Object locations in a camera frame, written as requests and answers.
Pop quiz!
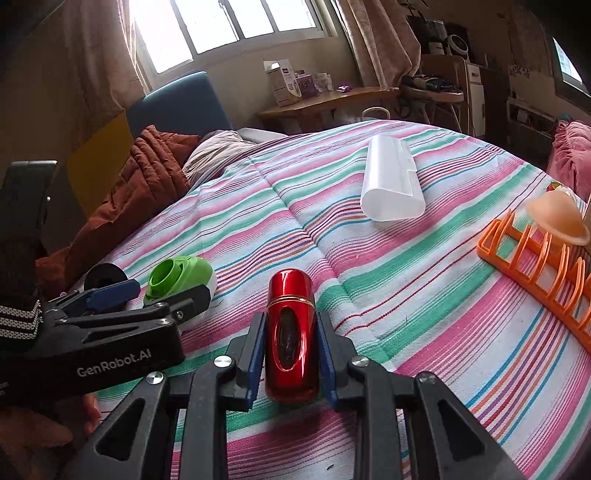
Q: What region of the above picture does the purple box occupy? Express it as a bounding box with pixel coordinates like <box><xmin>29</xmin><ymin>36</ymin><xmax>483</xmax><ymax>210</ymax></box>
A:
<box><xmin>295</xmin><ymin>74</ymin><xmax>319</xmax><ymax>99</ymax></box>

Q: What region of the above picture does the grey yellow blue headboard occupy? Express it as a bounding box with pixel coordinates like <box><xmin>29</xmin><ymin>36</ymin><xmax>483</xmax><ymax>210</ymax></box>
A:
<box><xmin>65</xmin><ymin>70</ymin><xmax>234</xmax><ymax>217</ymax></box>

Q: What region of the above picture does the pink cushion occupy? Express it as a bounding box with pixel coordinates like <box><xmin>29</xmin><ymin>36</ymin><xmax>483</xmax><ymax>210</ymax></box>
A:
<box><xmin>546</xmin><ymin>119</ymin><xmax>591</xmax><ymax>195</ymax></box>

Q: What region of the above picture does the beige curtain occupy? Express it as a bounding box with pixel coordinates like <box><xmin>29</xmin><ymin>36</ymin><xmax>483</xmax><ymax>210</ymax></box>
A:
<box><xmin>332</xmin><ymin>0</ymin><xmax>423</xmax><ymax>88</ymax></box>
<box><xmin>60</xmin><ymin>0</ymin><xmax>148</xmax><ymax>125</ymax></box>

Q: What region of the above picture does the large window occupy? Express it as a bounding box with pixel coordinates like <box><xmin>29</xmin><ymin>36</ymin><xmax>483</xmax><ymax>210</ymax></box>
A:
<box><xmin>129</xmin><ymin>0</ymin><xmax>331</xmax><ymax>75</ymax></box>

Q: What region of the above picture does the wooden desk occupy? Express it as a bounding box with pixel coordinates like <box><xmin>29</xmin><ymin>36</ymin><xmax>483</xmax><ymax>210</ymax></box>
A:
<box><xmin>256</xmin><ymin>85</ymin><xmax>400</xmax><ymax>134</ymax></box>

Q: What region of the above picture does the red metal bottle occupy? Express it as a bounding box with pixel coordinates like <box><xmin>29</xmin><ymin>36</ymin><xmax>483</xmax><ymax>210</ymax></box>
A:
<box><xmin>264</xmin><ymin>269</ymin><xmax>320</xmax><ymax>403</ymax></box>

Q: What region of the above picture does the striped bedsheet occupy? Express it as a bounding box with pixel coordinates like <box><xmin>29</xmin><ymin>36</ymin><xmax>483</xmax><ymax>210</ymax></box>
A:
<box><xmin>60</xmin><ymin>119</ymin><xmax>591</xmax><ymax>480</ymax></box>

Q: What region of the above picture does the brown quilted blanket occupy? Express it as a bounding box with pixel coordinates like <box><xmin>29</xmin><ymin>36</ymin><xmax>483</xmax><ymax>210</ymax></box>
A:
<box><xmin>34</xmin><ymin>124</ymin><xmax>201</xmax><ymax>296</ymax></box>

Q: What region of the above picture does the striped pillow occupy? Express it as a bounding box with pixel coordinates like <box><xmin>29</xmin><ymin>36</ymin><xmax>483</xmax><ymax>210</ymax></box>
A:
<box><xmin>182</xmin><ymin>129</ymin><xmax>259</xmax><ymax>188</ymax></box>

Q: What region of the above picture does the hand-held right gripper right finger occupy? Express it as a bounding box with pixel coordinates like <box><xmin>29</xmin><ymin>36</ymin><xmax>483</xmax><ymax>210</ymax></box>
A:
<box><xmin>316</xmin><ymin>311</ymin><xmax>527</xmax><ymax>480</ymax></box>

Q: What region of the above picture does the small side window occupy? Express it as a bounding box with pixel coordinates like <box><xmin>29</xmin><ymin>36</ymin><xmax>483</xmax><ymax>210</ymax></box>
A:
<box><xmin>551</xmin><ymin>37</ymin><xmax>587</xmax><ymax>86</ymax></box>

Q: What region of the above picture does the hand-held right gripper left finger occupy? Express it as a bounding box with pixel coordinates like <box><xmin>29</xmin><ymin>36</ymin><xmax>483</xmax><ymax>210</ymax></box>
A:
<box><xmin>69</xmin><ymin>311</ymin><xmax>269</xmax><ymax>480</ymax></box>

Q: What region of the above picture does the black cylinder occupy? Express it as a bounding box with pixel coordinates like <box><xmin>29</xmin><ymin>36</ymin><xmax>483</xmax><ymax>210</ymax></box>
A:
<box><xmin>84</xmin><ymin>262</ymin><xmax>129</xmax><ymax>296</ymax></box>

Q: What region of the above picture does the person's left hand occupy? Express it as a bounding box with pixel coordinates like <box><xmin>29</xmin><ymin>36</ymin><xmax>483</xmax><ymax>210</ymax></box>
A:
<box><xmin>0</xmin><ymin>392</ymin><xmax>101</xmax><ymax>467</ymax></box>

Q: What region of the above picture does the white carton box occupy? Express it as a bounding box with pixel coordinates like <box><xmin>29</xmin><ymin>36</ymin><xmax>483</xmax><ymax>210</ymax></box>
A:
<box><xmin>263</xmin><ymin>58</ymin><xmax>303</xmax><ymax>108</ymax></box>

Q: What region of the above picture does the peach silicone cup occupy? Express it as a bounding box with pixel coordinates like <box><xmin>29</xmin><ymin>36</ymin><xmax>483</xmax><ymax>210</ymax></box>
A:
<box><xmin>525</xmin><ymin>190</ymin><xmax>591</xmax><ymax>246</ymax></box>

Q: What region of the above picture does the green and white nozzle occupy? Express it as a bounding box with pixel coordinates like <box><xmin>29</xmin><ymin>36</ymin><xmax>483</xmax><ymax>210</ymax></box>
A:
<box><xmin>143</xmin><ymin>255</ymin><xmax>218</xmax><ymax>324</ymax></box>

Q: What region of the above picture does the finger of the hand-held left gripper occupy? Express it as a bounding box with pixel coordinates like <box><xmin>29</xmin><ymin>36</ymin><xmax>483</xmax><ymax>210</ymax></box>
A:
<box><xmin>46</xmin><ymin>278</ymin><xmax>141</xmax><ymax>319</ymax></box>
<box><xmin>60</xmin><ymin>285</ymin><xmax>211</xmax><ymax>333</ymax></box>

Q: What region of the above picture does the white translucent plastic container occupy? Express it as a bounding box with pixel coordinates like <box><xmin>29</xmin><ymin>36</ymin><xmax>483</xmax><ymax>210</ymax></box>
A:
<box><xmin>360</xmin><ymin>135</ymin><xmax>426</xmax><ymax>222</ymax></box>

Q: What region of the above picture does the black appliance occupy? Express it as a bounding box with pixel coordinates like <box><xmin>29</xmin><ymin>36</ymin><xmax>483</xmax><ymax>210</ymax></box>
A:
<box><xmin>422</xmin><ymin>18</ymin><xmax>448</xmax><ymax>56</ymax></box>

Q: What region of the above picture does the orange plastic rack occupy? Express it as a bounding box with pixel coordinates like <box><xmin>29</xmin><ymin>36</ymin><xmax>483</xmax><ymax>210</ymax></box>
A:
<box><xmin>476</xmin><ymin>209</ymin><xmax>591</xmax><ymax>352</ymax></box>

